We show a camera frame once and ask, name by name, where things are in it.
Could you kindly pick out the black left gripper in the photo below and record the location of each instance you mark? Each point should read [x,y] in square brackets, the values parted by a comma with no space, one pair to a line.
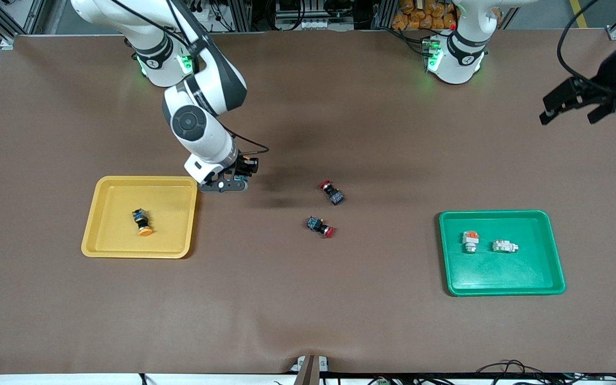
[609,75]

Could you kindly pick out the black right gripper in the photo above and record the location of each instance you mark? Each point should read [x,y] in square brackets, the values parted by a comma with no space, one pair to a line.
[243,165]

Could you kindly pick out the white green push button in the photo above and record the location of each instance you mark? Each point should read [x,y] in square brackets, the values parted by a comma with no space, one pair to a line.
[502,246]

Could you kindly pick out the white orange push button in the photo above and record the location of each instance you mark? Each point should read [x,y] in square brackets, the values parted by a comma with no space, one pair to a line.
[470,243]

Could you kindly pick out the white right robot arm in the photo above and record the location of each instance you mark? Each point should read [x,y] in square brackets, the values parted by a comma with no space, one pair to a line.
[201,123]

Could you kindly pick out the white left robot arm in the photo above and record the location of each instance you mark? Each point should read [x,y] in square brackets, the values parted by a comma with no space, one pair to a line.
[460,61]

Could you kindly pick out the red push button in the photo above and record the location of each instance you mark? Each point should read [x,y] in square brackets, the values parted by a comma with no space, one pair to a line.
[316,224]
[335,195]

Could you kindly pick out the yellow plastic tray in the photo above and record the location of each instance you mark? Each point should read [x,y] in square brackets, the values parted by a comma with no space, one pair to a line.
[169,235]

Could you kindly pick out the brown table mat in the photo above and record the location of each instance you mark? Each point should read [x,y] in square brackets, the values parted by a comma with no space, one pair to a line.
[308,299]

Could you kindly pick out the white power strip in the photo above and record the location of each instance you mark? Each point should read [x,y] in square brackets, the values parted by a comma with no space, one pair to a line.
[209,15]

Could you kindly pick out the green plastic tray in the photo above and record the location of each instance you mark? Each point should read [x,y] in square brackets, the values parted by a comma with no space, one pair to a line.
[516,272]

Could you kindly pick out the pile of orange packets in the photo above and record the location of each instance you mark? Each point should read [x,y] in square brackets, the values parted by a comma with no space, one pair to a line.
[415,16]

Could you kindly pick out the metal table clamp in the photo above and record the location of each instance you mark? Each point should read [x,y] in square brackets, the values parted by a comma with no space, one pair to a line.
[308,369]

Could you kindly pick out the aluminium frame post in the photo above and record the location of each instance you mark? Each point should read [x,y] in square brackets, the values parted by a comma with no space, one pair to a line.
[383,13]
[241,13]

